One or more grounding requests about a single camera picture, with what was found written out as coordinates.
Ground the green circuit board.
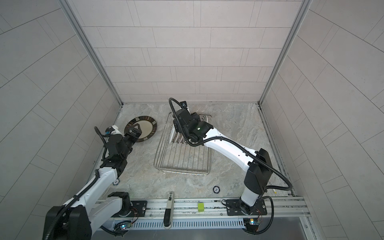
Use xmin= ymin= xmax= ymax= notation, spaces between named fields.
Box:
xmin=243 ymin=219 xmax=261 ymax=234
xmin=114 ymin=221 xmax=132 ymax=232

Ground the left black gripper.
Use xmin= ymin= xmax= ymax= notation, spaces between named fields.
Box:
xmin=121 ymin=123 xmax=142 ymax=160

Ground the left green circuit board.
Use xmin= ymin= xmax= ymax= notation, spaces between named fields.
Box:
xmin=114 ymin=221 xmax=132 ymax=232

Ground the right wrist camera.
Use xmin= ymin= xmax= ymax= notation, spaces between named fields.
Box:
xmin=180 ymin=101 xmax=188 ymax=110

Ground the right green circuit board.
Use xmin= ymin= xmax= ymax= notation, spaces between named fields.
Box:
xmin=243 ymin=219 xmax=261 ymax=234

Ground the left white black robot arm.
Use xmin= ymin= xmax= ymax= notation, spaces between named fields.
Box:
xmin=43 ymin=124 xmax=142 ymax=240

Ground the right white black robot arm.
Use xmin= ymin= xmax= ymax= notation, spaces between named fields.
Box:
xmin=173 ymin=108 xmax=293 ymax=215

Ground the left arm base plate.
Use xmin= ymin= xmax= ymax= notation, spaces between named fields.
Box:
xmin=123 ymin=200 xmax=148 ymax=218

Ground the black silver handheld scanner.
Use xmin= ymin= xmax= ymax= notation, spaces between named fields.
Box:
xmin=163 ymin=192 xmax=175 ymax=229

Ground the aluminium front rail frame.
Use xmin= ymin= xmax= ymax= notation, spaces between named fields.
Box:
xmin=116 ymin=197 xmax=321 ymax=240

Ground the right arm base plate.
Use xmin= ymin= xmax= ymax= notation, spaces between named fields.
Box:
xmin=226 ymin=199 xmax=268 ymax=216

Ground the metal wire dish rack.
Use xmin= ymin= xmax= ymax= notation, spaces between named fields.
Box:
xmin=154 ymin=113 xmax=213 ymax=175

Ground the green cube block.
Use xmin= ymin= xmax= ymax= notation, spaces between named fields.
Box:
xmin=198 ymin=203 xmax=205 ymax=213

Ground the black rimmed mirror plate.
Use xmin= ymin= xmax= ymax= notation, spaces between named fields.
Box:
xmin=124 ymin=116 xmax=157 ymax=143

